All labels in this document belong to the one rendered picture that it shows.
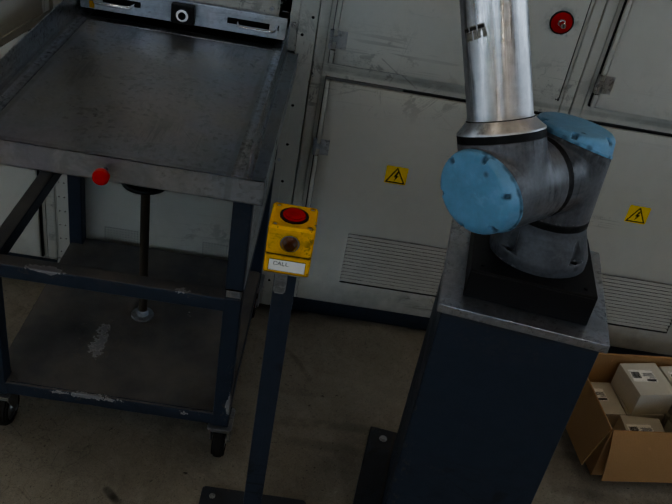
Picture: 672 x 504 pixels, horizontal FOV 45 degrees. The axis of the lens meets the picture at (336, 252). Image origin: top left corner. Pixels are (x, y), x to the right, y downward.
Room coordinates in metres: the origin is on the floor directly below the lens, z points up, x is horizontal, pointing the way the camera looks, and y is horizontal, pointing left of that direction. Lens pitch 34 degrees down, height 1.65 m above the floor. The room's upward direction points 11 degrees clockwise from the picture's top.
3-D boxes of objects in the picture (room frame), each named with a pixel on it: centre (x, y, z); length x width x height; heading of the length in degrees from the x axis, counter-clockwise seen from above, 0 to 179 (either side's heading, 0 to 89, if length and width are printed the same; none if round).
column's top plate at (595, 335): (1.36, -0.38, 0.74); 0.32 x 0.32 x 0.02; 84
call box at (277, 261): (1.18, 0.08, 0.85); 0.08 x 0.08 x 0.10; 3
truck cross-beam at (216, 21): (2.09, 0.50, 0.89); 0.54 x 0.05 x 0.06; 93
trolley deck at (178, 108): (1.69, 0.49, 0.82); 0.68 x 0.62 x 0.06; 3
